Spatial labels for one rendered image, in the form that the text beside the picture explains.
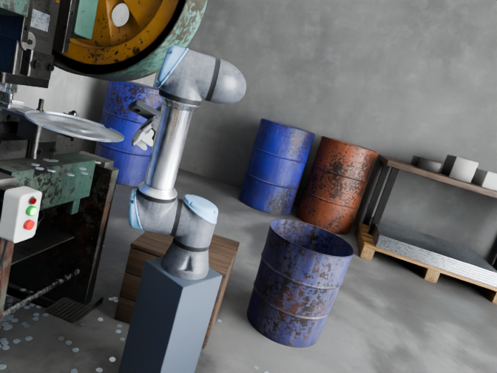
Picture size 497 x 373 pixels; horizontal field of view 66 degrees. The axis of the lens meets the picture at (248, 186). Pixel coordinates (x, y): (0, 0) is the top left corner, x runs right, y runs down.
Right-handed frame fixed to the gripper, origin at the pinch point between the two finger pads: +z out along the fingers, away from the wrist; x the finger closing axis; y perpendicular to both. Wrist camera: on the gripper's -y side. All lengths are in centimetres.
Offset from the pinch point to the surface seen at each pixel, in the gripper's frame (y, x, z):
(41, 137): -18.3, 18.6, 10.4
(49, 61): -34.1, 11.2, -7.3
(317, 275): 94, -12, -15
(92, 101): -15, 195, -177
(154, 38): -20.2, -2.4, -41.6
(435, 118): 206, -40, -298
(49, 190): -4.7, 24.1, 19.0
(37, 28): -42.7, 6.9, -9.0
